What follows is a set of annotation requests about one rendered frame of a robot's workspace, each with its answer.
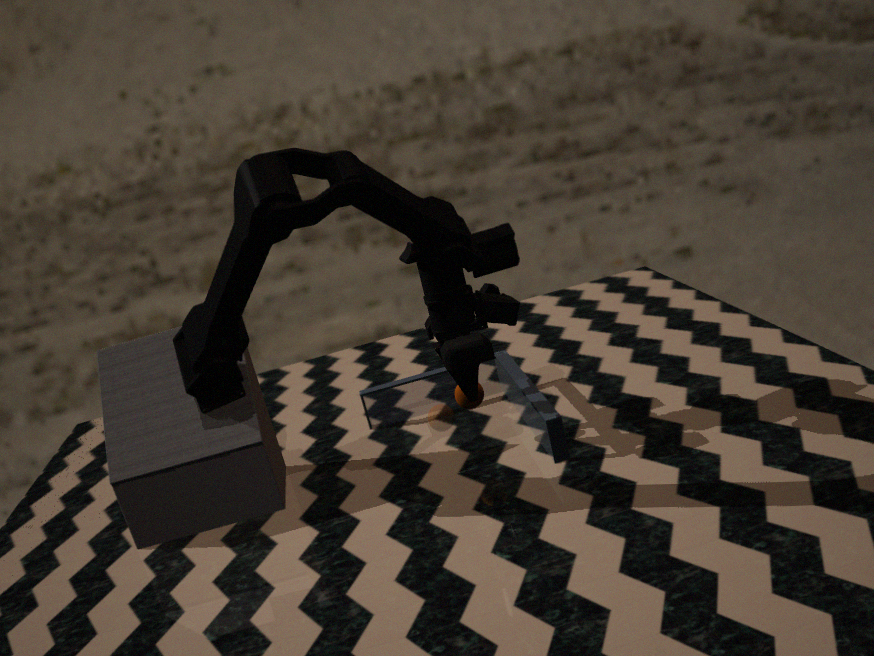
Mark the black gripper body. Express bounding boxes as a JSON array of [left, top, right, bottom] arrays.
[[423, 283, 495, 371]]

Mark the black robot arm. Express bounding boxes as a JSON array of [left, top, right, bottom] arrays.
[[173, 148, 520, 413]]

